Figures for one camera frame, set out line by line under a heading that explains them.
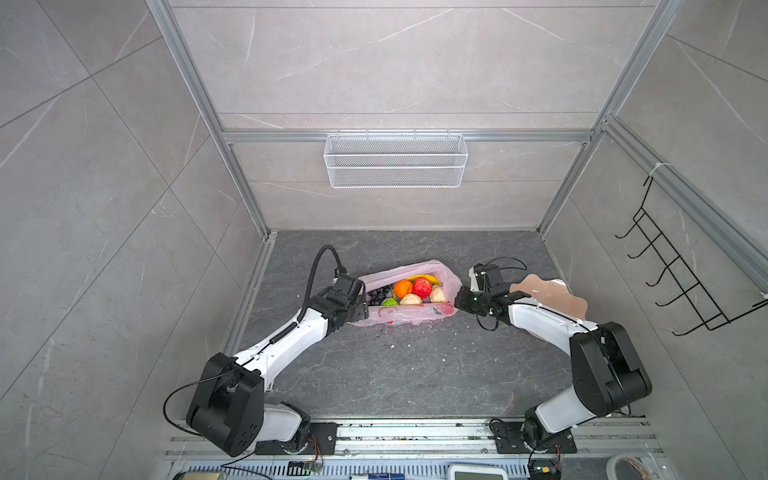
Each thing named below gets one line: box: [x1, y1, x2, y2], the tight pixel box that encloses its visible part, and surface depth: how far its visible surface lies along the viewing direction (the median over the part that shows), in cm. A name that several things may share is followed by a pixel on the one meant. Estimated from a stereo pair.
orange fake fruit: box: [394, 279, 413, 299], surface depth 99 cm
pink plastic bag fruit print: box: [350, 259, 463, 326], surface depth 91 cm
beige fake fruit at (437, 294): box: [430, 284, 446, 303], surface depth 97 cm
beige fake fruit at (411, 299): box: [400, 293, 422, 305], surface depth 95 cm
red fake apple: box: [412, 277, 433, 300], surface depth 99 cm
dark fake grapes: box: [367, 284, 392, 306], surface depth 97 cm
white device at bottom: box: [447, 464, 508, 480], surface depth 67 cm
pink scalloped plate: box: [510, 274, 588, 321], surface depth 99 cm
